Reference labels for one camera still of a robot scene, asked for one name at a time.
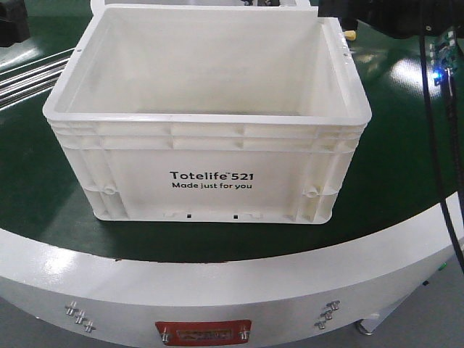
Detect green right circuit board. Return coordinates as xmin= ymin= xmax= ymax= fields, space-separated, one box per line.
xmin=429 ymin=27 xmax=457 ymax=86

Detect red label plate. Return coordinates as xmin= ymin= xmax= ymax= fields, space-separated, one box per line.
xmin=155 ymin=319 xmax=252 ymax=347

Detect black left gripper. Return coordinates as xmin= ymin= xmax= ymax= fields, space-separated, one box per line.
xmin=1 ymin=0 xmax=30 ymax=47

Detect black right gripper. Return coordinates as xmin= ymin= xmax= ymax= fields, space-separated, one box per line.
xmin=318 ymin=0 xmax=463 ymax=38

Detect small yellow toy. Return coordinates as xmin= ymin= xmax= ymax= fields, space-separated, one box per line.
xmin=344 ymin=30 xmax=357 ymax=41

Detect white plastic tote box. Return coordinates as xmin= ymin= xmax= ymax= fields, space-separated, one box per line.
xmin=43 ymin=5 xmax=372 ymax=224

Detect black braided right cable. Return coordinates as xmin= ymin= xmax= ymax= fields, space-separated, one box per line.
xmin=418 ymin=28 xmax=464 ymax=276

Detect steel roller bars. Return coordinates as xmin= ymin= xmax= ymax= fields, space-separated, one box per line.
xmin=1 ymin=48 xmax=74 ymax=109

